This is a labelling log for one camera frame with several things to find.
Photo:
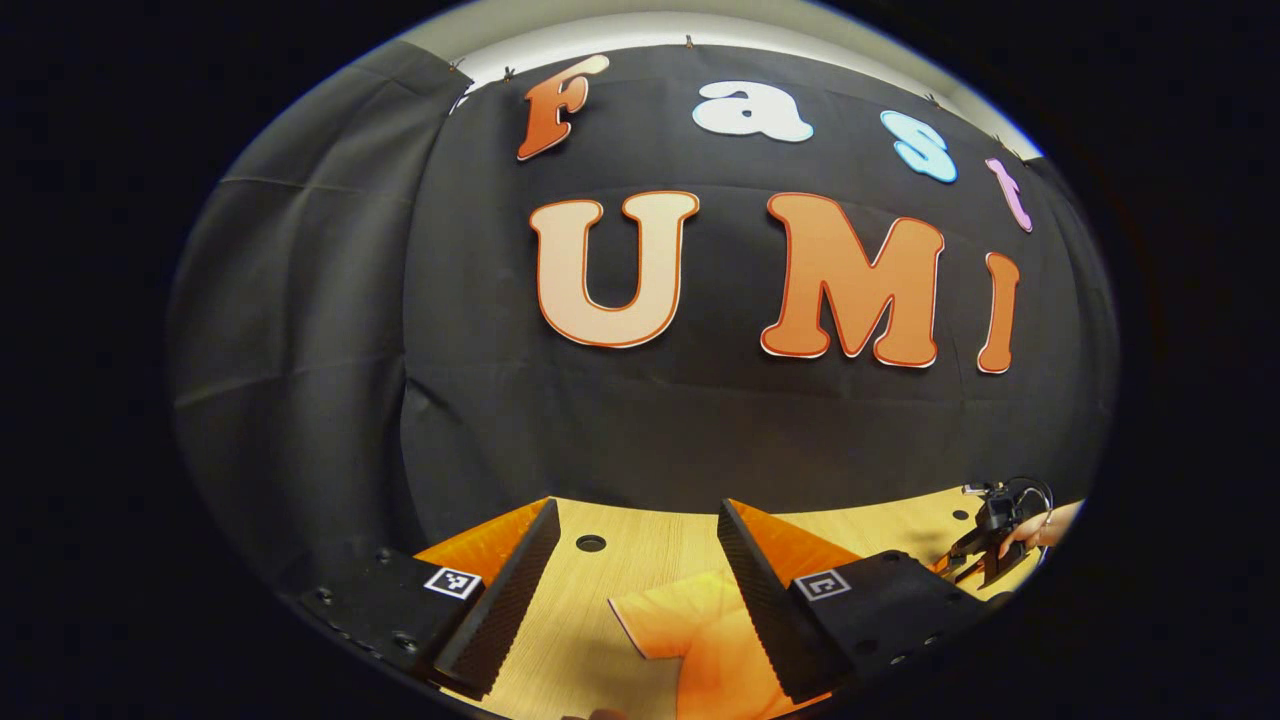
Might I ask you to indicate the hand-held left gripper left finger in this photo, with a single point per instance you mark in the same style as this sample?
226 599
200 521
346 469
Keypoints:
505 600

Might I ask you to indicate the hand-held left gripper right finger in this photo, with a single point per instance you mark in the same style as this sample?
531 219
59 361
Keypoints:
765 600

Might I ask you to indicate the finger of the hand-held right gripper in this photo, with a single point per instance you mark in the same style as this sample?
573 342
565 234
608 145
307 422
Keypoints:
965 562

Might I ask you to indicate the orange T-shirt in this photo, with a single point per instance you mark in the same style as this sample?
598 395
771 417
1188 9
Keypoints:
700 640

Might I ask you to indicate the black backdrop cloth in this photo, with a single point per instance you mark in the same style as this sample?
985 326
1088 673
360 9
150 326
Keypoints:
400 300

